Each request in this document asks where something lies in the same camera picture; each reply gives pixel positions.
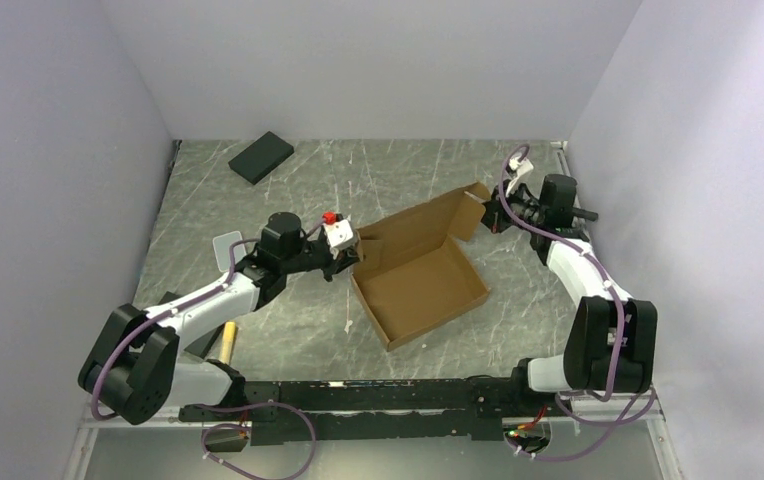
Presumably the black foam tube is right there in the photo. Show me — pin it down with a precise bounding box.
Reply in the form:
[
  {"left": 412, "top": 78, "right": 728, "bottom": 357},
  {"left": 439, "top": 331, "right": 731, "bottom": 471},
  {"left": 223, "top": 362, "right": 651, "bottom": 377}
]
[{"left": 572, "top": 207, "right": 599, "bottom": 222}]

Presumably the clear plastic lid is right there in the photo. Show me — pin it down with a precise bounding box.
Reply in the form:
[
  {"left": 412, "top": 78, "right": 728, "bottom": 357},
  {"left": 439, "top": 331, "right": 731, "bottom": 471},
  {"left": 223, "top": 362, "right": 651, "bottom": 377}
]
[{"left": 212, "top": 231, "right": 246, "bottom": 273}]

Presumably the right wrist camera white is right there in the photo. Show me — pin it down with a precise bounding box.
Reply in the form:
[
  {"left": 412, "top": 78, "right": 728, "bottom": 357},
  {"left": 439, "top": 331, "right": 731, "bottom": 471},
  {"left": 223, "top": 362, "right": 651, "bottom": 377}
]
[{"left": 505, "top": 152, "right": 534, "bottom": 196}]

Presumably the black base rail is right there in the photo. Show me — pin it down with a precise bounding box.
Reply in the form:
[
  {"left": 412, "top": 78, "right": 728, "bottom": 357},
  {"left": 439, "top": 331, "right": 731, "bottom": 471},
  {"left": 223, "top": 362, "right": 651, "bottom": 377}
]
[{"left": 179, "top": 375, "right": 557, "bottom": 446}]

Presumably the black flat box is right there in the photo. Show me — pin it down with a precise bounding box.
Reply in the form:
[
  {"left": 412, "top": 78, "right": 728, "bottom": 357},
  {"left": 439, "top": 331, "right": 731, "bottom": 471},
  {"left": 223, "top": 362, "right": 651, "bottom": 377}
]
[{"left": 228, "top": 131, "right": 295, "bottom": 185}]

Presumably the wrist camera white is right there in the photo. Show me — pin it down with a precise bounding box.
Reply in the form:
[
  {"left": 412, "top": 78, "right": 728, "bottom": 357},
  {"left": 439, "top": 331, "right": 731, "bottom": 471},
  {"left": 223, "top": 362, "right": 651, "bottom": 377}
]
[
  {"left": 505, "top": 152, "right": 534, "bottom": 196},
  {"left": 322, "top": 212, "right": 358, "bottom": 257}
]

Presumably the brown cardboard box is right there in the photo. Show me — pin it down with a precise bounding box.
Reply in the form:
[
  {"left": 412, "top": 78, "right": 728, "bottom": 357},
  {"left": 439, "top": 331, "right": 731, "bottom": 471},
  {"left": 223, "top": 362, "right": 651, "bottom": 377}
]
[{"left": 351, "top": 182, "right": 491, "bottom": 352}]

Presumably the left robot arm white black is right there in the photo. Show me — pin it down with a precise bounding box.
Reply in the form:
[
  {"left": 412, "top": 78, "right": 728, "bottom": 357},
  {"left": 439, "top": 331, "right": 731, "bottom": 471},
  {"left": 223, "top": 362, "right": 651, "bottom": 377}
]
[{"left": 77, "top": 212, "right": 360, "bottom": 425}]

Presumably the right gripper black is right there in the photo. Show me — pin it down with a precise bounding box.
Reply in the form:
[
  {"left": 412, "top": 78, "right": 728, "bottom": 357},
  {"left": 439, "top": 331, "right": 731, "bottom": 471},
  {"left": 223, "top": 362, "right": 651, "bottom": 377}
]
[{"left": 469, "top": 179, "right": 546, "bottom": 235}]

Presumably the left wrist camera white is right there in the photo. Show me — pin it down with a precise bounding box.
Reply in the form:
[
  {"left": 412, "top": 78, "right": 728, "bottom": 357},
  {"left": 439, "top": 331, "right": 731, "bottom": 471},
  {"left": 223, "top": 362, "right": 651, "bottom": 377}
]
[{"left": 322, "top": 212, "right": 358, "bottom": 257}]

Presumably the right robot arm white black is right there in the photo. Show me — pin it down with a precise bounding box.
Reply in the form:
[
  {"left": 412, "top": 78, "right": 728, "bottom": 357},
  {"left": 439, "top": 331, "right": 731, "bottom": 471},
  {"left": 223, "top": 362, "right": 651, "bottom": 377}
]
[{"left": 482, "top": 174, "right": 658, "bottom": 415}]

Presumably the aluminium frame rail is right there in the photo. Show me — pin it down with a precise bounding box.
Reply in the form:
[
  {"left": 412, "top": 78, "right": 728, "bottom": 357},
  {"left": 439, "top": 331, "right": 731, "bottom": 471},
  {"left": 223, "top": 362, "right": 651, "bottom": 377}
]
[{"left": 81, "top": 404, "right": 188, "bottom": 429}]

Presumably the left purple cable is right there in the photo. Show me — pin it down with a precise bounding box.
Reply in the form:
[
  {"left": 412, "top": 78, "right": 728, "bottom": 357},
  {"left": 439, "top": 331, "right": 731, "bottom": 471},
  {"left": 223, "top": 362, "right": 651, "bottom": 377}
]
[{"left": 90, "top": 221, "right": 319, "bottom": 480}]

